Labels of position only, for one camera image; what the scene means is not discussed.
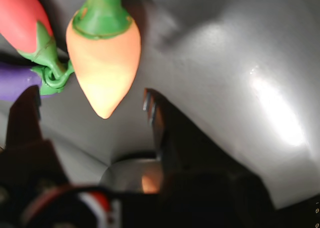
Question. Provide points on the orange toy carrot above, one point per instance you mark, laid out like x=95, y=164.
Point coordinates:
x=105, y=63

